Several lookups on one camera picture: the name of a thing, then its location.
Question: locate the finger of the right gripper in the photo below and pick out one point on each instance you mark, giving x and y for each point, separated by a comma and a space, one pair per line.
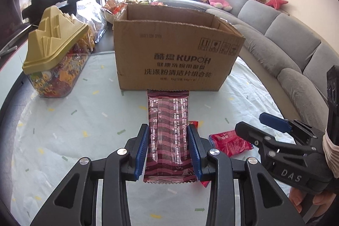
254, 135
301, 132

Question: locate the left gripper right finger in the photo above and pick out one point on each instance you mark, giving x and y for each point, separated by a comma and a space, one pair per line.
214, 166

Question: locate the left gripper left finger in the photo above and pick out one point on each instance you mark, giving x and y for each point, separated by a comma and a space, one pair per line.
123, 165

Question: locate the large red snack packet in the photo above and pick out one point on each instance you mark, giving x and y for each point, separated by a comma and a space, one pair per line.
229, 143

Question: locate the maroon wafer bar packet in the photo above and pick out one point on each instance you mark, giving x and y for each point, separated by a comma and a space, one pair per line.
168, 157

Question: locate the right human hand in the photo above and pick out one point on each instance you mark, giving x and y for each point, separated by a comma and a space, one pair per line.
327, 212

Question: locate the red blue snack packet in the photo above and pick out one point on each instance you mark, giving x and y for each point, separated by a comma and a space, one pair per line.
205, 183

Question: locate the red orange candy packet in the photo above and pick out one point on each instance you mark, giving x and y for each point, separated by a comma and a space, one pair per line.
194, 123

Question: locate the grey curved sofa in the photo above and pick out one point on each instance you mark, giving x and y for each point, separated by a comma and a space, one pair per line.
287, 56

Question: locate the pale blue table cloth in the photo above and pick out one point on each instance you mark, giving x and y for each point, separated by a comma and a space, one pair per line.
97, 118

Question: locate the brown cardboard box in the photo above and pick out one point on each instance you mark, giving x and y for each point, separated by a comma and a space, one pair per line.
173, 49

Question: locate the gold lid candy jar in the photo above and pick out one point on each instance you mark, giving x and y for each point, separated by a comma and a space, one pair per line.
57, 53

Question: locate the red star pillow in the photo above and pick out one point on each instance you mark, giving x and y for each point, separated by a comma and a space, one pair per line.
276, 4

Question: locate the pink plush toy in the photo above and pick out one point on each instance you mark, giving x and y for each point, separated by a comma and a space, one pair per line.
220, 4

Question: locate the clear plastic zip bag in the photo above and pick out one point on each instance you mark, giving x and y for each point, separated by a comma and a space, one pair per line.
89, 12

